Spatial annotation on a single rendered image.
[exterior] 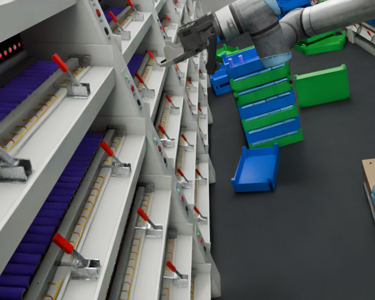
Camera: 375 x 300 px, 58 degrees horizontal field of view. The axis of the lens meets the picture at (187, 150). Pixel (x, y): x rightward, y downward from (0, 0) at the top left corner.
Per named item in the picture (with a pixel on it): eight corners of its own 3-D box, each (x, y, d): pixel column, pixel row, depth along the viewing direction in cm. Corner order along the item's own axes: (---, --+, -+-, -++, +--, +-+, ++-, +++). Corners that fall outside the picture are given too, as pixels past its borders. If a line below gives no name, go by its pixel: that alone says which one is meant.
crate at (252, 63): (278, 49, 185) (275, 35, 181) (288, 60, 168) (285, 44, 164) (225, 67, 190) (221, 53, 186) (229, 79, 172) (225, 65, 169)
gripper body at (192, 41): (177, 28, 105) (212, 9, 101) (189, 53, 109) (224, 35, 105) (174, 34, 98) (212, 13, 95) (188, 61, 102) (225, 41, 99)
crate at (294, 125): (290, 112, 205) (288, 101, 201) (301, 128, 187) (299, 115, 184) (242, 127, 209) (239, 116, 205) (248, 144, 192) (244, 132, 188)
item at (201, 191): (207, 169, 182) (209, 147, 175) (209, 260, 131) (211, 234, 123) (169, 167, 182) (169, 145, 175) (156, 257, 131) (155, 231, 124)
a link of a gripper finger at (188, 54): (172, 56, 105) (197, 42, 103) (175, 61, 106) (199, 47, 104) (172, 60, 101) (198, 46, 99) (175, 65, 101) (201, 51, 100)
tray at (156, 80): (168, 66, 153) (168, 45, 148) (150, 132, 102) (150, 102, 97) (124, 64, 153) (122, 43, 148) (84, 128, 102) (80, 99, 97)
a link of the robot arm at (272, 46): (302, 50, 104) (287, 11, 99) (284, 68, 98) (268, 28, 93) (276, 56, 111) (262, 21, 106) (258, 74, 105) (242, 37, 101)
